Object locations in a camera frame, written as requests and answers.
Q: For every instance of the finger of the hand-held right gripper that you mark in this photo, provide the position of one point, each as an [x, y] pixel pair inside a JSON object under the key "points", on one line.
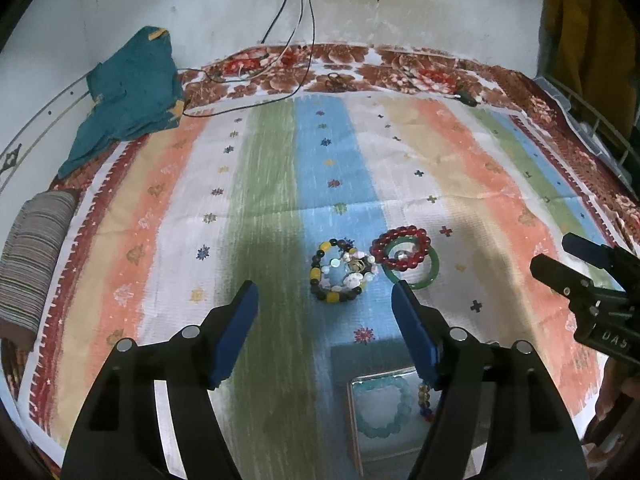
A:
{"points": [[555, 275], [585, 250]]}

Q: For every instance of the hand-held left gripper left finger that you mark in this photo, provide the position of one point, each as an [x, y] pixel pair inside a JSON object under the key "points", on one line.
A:
{"points": [[235, 340]]}

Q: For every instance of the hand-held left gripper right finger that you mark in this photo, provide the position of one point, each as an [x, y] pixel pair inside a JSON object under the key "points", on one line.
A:
{"points": [[412, 330]]}

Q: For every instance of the green jade bangle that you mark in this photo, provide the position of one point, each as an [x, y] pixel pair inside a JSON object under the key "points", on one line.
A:
{"points": [[430, 278]]}

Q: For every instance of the metal tin box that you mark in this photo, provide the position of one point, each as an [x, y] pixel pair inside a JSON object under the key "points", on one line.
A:
{"points": [[380, 446]]}

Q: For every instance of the person's right hand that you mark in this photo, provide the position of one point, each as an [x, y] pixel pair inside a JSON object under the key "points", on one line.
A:
{"points": [[620, 400]]}

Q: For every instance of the black charger plug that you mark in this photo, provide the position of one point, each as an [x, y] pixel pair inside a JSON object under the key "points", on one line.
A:
{"points": [[467, 97]]}

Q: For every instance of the multicolour striped mat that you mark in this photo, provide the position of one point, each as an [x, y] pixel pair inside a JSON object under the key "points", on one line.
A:
{"points": [[320, 160]]}

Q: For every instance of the mustard hanging garment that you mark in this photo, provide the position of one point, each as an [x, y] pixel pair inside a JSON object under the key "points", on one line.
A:
{"points": [[585, 35]]}

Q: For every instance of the striped folded cloth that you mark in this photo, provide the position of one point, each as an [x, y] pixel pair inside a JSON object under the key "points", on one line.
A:
{"points": [[35, 255]]}

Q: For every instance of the small dark scissors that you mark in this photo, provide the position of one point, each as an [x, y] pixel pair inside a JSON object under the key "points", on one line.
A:
{"points": [[335, 81]]}

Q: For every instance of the teal cloth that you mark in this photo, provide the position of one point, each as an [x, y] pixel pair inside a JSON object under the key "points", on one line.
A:
{"points": [[130, 90]]}

